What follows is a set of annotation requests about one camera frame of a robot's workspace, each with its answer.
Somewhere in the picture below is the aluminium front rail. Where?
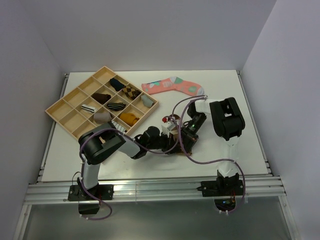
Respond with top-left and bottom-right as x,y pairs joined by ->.
23,175 -> 286,205

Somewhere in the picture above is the white black striped sock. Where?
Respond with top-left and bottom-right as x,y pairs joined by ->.
111,120 -> 127,133

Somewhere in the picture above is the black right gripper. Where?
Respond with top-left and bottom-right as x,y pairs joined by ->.
178,113 -> 207,153

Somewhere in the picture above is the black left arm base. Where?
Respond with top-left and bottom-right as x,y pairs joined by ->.
67,183 -> 114,216

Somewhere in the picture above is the black striped rolled sock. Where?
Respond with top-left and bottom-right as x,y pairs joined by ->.
106,102 -> 127,112

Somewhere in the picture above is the dark brown rolled sock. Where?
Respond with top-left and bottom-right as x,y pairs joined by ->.
91,92 -> 112,105

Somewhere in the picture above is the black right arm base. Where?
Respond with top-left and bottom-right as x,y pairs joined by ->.
196,173 -> 245,213

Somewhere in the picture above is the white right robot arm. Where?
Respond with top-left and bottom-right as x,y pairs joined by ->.
178,96 -> 246,195

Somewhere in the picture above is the beige grey rolled sock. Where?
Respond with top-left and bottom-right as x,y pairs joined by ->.
93,112 -> 112,125

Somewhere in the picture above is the white black rolled sock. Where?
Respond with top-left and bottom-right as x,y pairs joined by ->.
80,104 -> 97,114

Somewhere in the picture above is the brown striped sock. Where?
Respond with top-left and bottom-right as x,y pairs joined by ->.
172,119 -> 197,156

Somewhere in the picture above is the wooden compartment tray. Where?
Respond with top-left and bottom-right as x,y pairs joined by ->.
45,66 -> 159,139

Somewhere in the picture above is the pink patterned sock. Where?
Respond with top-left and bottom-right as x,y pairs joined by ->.
141,76 -> 205,97

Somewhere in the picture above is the dark navy rolled sock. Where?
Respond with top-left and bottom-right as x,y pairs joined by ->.
109,77 -> 125,92

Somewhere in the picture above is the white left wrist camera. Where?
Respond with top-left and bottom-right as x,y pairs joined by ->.
161,117 -> 178,136

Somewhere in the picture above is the mustard rolled sock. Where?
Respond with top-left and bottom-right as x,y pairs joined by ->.
119,112 -> 140,127

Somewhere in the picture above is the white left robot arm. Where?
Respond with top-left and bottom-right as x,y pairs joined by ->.
78,121 -> 179,200

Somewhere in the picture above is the brown argyle rolled sock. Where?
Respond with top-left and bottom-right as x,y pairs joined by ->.
121,85 -> 141,100

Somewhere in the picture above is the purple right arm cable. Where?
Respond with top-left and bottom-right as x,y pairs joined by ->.
172,94 -> 247,216

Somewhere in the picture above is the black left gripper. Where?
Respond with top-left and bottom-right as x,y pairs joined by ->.
146,131 -> 181,155

